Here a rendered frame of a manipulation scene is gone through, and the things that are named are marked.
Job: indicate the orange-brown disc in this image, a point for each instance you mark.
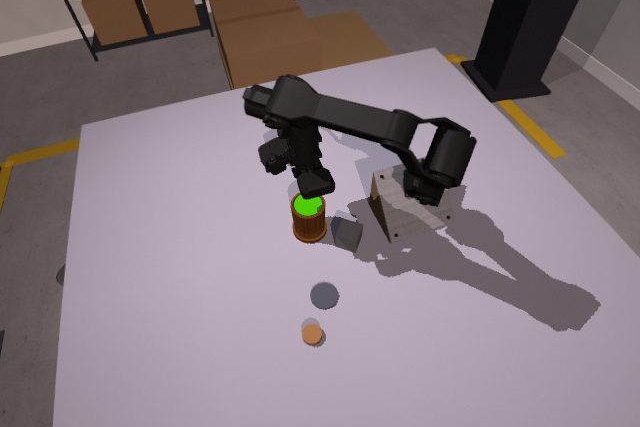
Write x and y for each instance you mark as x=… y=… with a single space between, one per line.
x=311 y=334

